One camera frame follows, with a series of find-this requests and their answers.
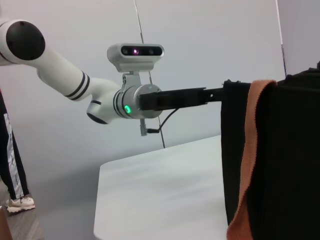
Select brown wooden furniture corner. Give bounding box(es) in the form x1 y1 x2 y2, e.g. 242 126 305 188
0 206 13 240

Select left gripper cable with plug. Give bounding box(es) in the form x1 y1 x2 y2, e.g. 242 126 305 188
139 107 181 137

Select black bag with brown handles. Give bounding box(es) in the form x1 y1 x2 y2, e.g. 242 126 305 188
221 61 320 240

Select person leg in black trousers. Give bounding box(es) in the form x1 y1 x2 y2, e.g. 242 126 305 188
0 87 30 201

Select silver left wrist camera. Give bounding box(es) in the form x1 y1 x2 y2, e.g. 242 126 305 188
106 42 165 75

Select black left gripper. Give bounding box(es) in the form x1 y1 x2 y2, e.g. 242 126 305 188
138 86 225 112

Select white sneaker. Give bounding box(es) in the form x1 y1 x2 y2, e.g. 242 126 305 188
5 196 36 215

